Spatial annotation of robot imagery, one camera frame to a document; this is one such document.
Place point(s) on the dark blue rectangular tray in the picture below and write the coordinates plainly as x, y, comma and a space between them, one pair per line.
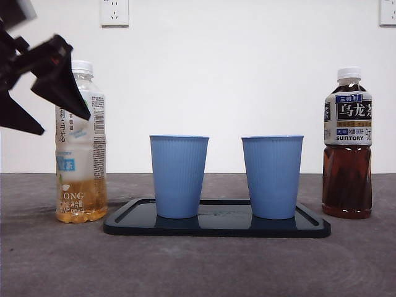
216, 228

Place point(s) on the dark oolong tea bottle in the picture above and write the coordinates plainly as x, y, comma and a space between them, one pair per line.
346, 179

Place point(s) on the pale grey left wrist camera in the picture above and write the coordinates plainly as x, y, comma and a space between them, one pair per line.
29, 7

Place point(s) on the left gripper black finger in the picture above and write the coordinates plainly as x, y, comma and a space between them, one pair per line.
66, 92
15, 116

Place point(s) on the white wall power socket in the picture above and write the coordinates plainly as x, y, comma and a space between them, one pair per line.
114, 12
388, 12

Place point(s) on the pale jasmine oolong tea bottle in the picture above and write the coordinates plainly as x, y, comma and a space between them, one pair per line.
83, 154

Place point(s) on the blue ribbed plastic cup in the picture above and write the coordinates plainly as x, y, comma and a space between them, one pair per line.
272, 176
179, 176

